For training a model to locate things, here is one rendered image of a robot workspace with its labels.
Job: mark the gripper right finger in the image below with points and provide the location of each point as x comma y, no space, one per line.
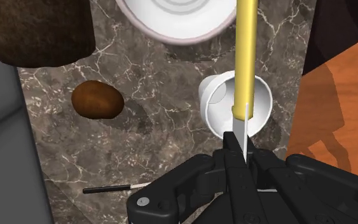
315,189

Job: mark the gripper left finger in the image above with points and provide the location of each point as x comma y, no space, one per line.
178,192

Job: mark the white cup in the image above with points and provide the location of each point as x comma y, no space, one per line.
260,102

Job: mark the dark marble table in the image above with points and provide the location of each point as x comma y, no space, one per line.
154,80

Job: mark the brown potato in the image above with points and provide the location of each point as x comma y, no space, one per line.
97,100

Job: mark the white bowl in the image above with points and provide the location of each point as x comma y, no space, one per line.
178,26

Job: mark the grey sofa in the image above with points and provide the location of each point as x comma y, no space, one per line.
5,149

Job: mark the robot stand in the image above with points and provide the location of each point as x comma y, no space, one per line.
36,29

